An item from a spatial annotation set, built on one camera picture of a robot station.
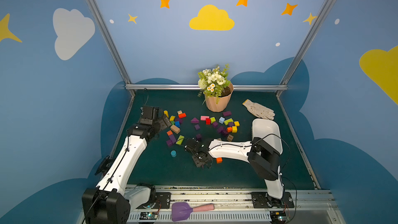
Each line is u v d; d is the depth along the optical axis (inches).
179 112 42.5
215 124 39.7
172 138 37.6
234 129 38.7
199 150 25.4
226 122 41.0
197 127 39.9
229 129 38.7
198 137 37.7
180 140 37.1
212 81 35.3
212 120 41.0
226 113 43.5
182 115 42.4
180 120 41.6
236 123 40.8
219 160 33.9
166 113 40.1
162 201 29.5
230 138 37.5
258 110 44.0
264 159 19.1
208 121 40.9
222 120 40.9
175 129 38.6
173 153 34.6
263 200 29.5
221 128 39.5
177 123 39.9
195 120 40.0
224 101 39.5
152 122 23.3
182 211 28.3
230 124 39.9
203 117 41.3
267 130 39.5
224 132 38.7
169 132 38.7
